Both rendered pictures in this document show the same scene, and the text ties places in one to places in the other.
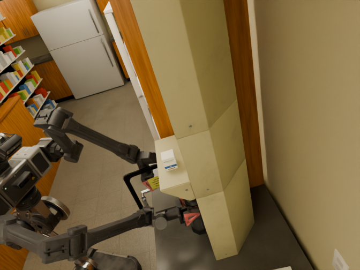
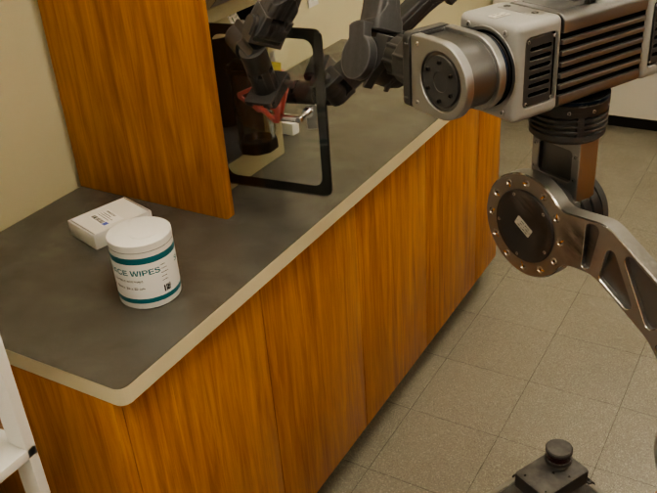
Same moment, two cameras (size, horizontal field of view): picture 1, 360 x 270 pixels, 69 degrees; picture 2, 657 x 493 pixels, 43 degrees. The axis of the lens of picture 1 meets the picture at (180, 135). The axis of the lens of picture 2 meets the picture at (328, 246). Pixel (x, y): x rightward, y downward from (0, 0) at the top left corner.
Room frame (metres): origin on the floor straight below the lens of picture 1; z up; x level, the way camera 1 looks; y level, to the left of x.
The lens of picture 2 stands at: (2.51, 1.21, 1.87)
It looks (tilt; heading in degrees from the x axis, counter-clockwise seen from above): 30 degrees down; 211
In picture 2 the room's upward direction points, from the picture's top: 4 degrees counter-clockwise
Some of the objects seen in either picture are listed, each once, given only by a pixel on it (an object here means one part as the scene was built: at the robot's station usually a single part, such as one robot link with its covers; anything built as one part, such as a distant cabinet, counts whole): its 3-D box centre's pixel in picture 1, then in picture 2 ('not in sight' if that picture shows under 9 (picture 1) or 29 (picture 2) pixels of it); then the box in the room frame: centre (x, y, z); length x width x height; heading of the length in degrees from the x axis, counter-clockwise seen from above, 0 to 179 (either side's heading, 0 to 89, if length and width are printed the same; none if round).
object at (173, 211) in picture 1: (173, 212); not in sight; (0.83, 0.14, 1.19); 0.10 x 0.07 x 0.07; 1
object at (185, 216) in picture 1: (189, 214); not in sight; (0.80, 0.07, 1.18); 0.09 x 0.07 x 0.07; 91
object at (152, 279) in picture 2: not in sight; (145, 261); (1.42, 0.13, 1.01); 0.13 x 0.13 x 0.15
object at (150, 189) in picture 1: (163, 192); (267, 112); (0.98, 0.17, 1.19); 0.30 x 0.01 x 0.40; 94
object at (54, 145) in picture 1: (59, 150); (414, 60); (1.29, 0.68, 1.45); 0.09 x 0.08 x 0.12; 152
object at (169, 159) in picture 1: (169, 160); not in sight; (0.80, 0.07, 1.54); 0.05 x 0.05 x 0.06; 88
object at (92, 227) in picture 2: not in sight; (110, 222); (1.23, -0.14, 0.96); 0.16 x 0.12 x 0.04; 163
